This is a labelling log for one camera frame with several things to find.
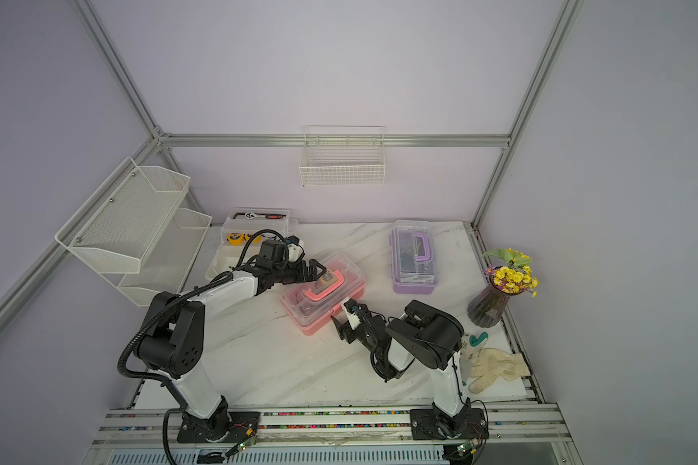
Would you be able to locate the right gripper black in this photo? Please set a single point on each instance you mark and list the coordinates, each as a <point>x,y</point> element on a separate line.
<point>345,330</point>

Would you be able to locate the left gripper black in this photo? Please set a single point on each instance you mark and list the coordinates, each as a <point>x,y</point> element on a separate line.
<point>303,277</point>

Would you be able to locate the pink toolbox clear lid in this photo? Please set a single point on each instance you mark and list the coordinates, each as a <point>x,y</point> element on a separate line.
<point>312,305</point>

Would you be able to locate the white toolbox clear lid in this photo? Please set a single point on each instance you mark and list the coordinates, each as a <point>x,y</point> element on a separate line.
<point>239,226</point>

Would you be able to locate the purple toolbox clear lid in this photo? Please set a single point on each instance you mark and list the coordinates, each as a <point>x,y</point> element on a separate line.
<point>413,267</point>

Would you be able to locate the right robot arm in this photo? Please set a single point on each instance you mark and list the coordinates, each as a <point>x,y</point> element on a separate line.
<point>433,338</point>

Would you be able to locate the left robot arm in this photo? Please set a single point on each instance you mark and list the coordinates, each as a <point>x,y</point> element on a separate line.
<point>169,345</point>

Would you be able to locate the yellow tape measure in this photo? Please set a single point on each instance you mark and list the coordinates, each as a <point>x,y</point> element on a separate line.
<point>252,236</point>
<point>235,239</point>

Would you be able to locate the yellow tape measure left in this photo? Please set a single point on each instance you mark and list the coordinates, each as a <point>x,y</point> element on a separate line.
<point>235,239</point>

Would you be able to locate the white green work glove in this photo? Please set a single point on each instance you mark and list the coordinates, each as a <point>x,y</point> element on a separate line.
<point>484,366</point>

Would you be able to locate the white two-tier mesh shelf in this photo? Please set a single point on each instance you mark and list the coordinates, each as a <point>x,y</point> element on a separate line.
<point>137,233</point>

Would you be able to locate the yellow flowers in vase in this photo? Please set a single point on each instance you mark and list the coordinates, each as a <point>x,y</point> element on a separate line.
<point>513,277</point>

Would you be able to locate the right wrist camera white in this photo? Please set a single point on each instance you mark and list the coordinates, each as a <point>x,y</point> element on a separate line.
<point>351,310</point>

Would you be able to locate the ratchet wrench red handle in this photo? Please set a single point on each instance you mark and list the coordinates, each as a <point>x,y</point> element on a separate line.
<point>252,215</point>

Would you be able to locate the white wire wall basket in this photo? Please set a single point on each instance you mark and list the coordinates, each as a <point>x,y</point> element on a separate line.
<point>335,155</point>

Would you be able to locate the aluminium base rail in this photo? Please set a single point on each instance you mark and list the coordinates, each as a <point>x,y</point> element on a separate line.
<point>518,433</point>

